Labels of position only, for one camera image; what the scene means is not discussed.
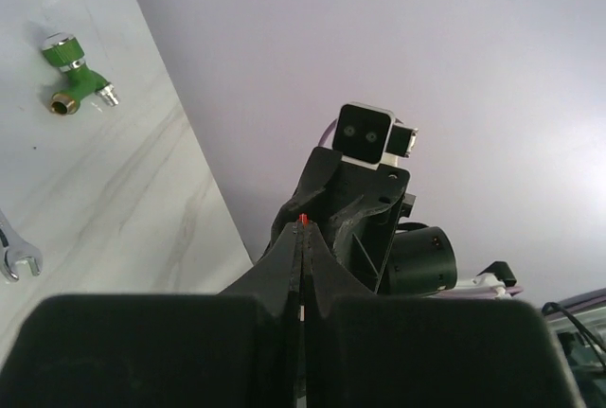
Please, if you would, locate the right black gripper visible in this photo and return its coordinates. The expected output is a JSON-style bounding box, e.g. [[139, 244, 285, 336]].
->
[[269, 147, 458, 294]]

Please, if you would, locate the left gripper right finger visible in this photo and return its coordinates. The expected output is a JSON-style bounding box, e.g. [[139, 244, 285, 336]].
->
[[301, 223, 583, 407]]

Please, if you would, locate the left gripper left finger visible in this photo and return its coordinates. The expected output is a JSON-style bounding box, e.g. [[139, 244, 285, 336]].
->
[[9, 222, 303, 407]]

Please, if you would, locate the red blade fuse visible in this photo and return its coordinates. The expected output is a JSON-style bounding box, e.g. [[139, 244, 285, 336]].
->
[[298, 213, 310, 226]]

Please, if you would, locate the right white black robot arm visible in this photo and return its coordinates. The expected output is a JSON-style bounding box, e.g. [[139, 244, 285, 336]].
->
[[270, 147, 521, 299]]

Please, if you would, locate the silver combination wrench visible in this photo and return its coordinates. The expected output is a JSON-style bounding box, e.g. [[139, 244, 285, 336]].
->
[[1, 213, 43, 283]]

